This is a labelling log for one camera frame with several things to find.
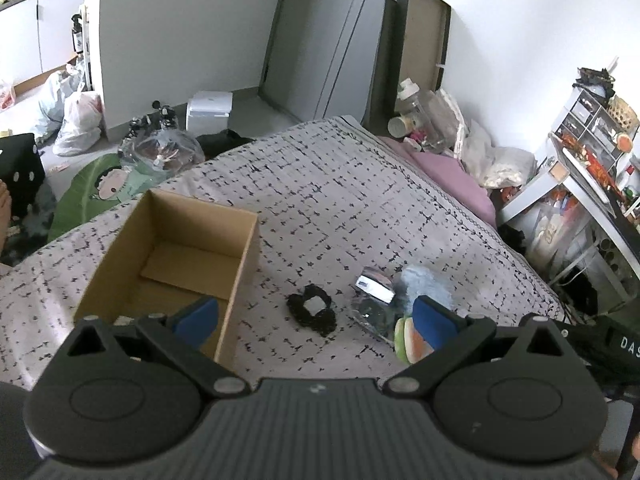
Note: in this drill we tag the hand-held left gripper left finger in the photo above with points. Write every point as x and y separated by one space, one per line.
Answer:
197 317

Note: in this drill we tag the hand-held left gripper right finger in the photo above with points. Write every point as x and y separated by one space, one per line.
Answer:
432 322

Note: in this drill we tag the light blue fluffy toy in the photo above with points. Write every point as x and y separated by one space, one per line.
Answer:
425 282

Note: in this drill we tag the brown cardboard box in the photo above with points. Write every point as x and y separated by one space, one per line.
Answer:
190 270

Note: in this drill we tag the clear plastic packet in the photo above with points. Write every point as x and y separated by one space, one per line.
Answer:
372 310

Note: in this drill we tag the black crochet scrunchie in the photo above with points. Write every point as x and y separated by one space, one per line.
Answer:
298 303

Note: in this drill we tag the white black-patterned blanket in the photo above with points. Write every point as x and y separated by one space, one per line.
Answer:
350 200

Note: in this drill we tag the pink pillow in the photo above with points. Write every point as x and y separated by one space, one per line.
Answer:
445 175

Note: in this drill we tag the white desk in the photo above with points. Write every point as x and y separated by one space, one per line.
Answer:
520 200

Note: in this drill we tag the green cartoon cushion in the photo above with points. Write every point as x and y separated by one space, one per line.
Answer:
90 195

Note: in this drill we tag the clear plastic bag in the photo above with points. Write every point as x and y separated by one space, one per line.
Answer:
165 150

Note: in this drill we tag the crumpled white plastic bags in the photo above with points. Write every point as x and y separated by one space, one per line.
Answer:
500 165

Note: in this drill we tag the red printed package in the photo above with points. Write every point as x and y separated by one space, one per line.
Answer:
590 160

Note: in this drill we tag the paper cup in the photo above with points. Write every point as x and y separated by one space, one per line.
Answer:
400 126

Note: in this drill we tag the white plastic bin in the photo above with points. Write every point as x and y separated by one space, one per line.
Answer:
210 110

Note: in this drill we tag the clear plastic jar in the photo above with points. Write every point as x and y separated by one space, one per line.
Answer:
415 105

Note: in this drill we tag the white plastic bag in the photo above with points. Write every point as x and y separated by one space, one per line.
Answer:
80 120

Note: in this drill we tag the black polka dot stool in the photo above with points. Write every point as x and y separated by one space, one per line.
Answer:
20 170

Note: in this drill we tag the grey drawer organiser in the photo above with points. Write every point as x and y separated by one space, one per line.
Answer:
585 115

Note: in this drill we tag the wicker basket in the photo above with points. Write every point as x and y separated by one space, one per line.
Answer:
622 112

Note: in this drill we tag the dark flat board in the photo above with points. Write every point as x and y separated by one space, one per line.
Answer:
382 70

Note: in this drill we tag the pale blue plastic bag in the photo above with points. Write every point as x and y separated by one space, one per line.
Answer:
50 100

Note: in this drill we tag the brown cardboard board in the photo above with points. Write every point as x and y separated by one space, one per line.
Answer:
422 45

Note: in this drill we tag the red and white bag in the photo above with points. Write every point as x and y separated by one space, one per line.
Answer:
6 95

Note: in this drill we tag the black spray bottle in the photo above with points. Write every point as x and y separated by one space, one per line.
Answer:
79 35

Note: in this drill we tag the white kitchen cabinet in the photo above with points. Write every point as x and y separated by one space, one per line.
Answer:
40 25

